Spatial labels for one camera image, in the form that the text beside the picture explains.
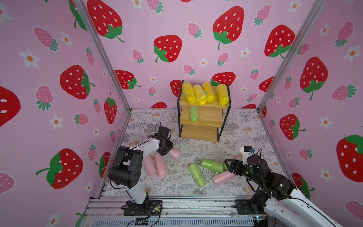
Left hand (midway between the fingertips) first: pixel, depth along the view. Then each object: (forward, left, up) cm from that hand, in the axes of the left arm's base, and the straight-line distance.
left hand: (172, 147), depth 96 cm
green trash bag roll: (+13, -14, +19) cm, 28 cm away
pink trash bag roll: (-6, -2, +3) cm, 7 cm away
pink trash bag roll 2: (-14, +6, +1) cm, 15 cm away
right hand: (-17, -33, +14) cm, 40 cm away
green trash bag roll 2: (-22, -18, +1) cm, 28 cm away
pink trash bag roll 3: (-15, +12, +2) cm, 20 cm away
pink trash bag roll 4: (-21, -32, +1) cm, 38 cm away
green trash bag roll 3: (-14, -26, +3) cm, 30 cm away
